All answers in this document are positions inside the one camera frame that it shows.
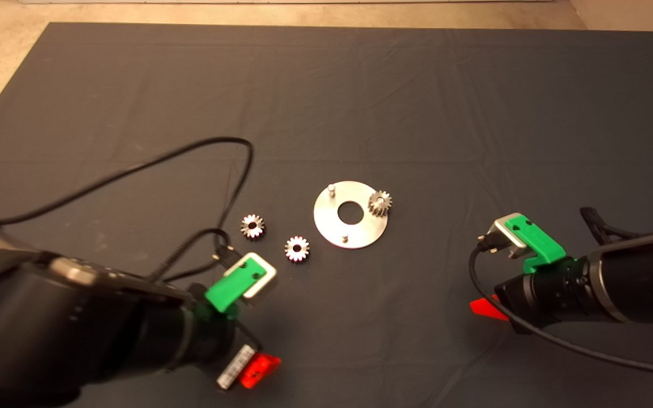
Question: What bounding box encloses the green right camera mount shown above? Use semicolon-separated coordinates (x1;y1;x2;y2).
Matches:
504;212;566;274

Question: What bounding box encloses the green left camera mount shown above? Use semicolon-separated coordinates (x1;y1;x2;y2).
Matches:
205;255;262;314

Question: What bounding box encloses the small steel planetary gear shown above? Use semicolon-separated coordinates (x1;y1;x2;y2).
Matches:
285;236;311;262
368;190;393;217
240;214;265;239

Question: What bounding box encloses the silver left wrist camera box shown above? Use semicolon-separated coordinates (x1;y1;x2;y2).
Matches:
239;252;278;299

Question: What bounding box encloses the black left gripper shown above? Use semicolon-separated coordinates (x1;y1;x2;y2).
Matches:
190;303;282;392

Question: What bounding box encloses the dark grey table cloth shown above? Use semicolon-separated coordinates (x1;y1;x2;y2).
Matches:
0;22;653;408

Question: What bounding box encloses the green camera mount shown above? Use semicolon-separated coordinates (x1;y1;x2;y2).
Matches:
504;212;566;274
205;255;262;314

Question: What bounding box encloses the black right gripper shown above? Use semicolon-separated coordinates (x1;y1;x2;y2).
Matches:
470;263;593;335

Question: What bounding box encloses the braided black arm cable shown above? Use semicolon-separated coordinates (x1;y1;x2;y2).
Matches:
148;228;231;284

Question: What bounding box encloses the black left camera cable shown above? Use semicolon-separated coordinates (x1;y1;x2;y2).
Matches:
0;137;255;271

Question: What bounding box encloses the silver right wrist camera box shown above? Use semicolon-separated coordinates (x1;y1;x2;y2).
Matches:
485;212;528;258

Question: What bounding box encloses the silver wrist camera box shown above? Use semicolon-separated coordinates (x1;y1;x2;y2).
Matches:
239;252;278;299
485;212;528;258

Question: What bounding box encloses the round metal carrier plate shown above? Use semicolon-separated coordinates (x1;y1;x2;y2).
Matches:
313;181;389;249

